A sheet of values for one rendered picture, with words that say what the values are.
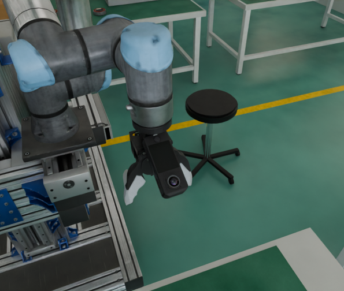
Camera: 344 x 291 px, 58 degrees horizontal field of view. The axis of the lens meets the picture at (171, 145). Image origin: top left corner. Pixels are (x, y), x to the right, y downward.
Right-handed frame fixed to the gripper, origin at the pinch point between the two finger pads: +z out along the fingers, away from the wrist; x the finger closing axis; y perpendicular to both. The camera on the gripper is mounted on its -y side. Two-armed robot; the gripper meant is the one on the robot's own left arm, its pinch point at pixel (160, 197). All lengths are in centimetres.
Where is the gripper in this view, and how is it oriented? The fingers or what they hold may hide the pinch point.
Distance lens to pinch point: 67.2
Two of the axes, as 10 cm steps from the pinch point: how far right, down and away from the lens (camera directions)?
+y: -3.6, -6.1, 7.0
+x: -9.3, 2.5, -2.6
